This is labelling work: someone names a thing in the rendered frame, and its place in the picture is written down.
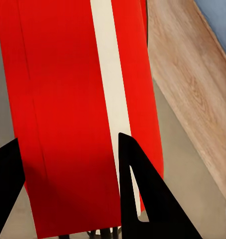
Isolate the radio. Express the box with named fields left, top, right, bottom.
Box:
left=0, top=0, right=164, bottom=239

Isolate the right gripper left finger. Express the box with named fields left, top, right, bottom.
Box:
left=0, top=138, right=25, bottom=232

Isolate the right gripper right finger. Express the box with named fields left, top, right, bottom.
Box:
left=118, top=131, right=202, bottom=239

